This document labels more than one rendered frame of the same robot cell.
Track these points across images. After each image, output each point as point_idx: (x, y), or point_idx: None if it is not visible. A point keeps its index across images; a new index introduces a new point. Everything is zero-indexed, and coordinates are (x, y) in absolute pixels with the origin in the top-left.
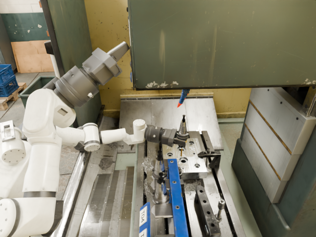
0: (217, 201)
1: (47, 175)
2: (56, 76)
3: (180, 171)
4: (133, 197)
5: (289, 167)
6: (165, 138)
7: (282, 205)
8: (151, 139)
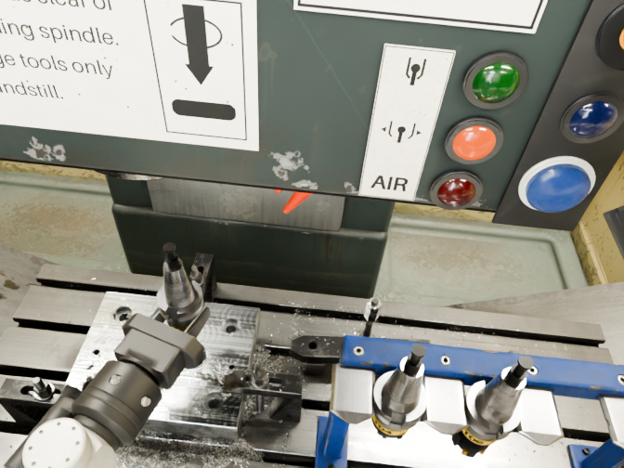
0: (320, 325)
1: None
2: None
3: (263, 370)
4: None
5: None
6: (175, 360)
7: (353, 216)
8: (144, 422)
